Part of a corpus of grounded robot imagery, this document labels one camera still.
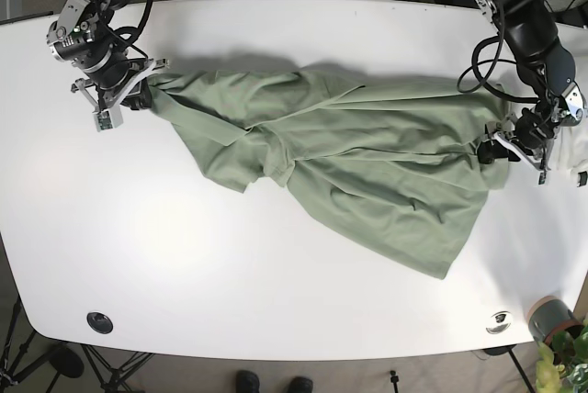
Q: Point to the black table grommet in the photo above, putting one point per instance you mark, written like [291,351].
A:
[99,322]

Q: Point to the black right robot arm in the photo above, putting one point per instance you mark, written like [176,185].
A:
[92,17]

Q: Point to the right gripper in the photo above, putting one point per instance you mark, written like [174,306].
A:
[107,68]

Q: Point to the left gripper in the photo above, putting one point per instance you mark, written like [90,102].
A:
[535,132]

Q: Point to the white printed T-shirt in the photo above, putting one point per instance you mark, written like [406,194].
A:
[569,155]

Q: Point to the grey plant pot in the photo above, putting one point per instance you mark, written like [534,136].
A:
[549,316]

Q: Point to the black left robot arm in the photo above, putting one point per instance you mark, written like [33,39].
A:
[529,31]

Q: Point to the green potted plant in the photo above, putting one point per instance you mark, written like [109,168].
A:
[562,365]

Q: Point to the sage green T-shirt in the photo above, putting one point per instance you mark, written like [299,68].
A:
[392,167]

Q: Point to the silver table grommet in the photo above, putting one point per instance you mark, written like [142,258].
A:
[499,322]

